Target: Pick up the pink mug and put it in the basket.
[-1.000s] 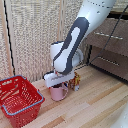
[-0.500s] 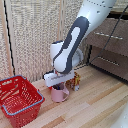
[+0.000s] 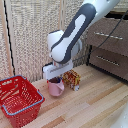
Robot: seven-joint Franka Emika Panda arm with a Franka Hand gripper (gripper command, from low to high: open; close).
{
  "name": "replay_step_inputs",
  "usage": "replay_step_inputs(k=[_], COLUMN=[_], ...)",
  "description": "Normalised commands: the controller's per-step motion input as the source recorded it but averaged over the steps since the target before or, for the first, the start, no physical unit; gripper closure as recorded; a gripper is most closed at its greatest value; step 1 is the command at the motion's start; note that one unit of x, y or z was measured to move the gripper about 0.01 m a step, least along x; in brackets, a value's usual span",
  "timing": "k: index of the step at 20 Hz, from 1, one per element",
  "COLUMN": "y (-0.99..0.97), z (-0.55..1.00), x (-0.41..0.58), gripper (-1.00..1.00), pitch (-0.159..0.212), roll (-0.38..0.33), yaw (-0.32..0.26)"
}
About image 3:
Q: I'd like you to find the red plastic shopping basket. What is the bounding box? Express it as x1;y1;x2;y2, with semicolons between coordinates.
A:
0;75;46;128

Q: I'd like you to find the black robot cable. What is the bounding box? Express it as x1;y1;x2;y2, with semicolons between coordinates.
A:
88;10;128;54

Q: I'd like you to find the pink mug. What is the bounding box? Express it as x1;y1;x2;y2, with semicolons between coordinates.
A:
47;76;66;98

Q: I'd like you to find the red yellow snack box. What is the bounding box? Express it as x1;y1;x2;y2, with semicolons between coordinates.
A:
61;69;82;92

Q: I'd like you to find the silver drawer handle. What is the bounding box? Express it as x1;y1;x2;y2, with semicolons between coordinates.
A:
95;55;121;67
93;31;124;40

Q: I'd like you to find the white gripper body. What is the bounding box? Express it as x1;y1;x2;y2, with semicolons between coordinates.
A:
42;60;74;81

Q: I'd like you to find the brown drawer cabinet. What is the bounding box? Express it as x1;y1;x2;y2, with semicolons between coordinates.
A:
86;9;128;82

